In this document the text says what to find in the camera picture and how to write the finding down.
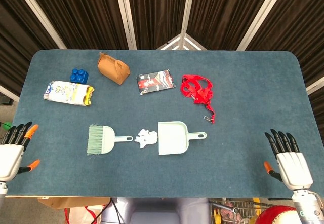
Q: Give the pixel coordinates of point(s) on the lilac robot torso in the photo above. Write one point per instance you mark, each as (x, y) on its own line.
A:
(154, 211)

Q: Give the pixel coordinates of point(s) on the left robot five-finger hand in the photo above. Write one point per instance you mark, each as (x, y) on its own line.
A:
(11, 160)

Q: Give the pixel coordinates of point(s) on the mint green dustpan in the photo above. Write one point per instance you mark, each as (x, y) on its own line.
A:
(172, 139)

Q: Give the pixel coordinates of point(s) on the red and white ball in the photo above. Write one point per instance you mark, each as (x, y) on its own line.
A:
(276, 216)

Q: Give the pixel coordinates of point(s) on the white and yellow package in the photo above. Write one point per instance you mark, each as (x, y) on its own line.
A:
(65, 93)

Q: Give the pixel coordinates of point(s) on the white partition frame post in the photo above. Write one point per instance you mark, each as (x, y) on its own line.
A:
(37, 11)
(187, 6)
(262, 13)
(125, 13)

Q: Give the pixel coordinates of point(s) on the mint green hand broom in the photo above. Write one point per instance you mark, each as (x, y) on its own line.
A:
(106, 140)

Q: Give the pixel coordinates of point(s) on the blue toy building brick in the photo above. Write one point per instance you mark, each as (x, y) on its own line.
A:
(79, 76)

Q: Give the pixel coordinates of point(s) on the black and red packet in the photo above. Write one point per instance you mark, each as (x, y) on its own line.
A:
(155, 82)

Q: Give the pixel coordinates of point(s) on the green ball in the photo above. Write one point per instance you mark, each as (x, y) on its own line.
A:
(7, 124)

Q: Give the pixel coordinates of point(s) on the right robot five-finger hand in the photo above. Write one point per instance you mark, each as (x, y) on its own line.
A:
(293, 168)

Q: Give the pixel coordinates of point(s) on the brown paper gable box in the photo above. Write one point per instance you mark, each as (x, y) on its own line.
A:
(112, 68)

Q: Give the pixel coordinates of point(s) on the blue-grey table mat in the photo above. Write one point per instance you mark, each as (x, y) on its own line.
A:
(240, 132)

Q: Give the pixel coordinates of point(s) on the white paper towel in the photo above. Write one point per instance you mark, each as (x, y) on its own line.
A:
(146, 137)

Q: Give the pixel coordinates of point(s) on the brown pleated curtain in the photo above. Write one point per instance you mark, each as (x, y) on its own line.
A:
(83, 13)

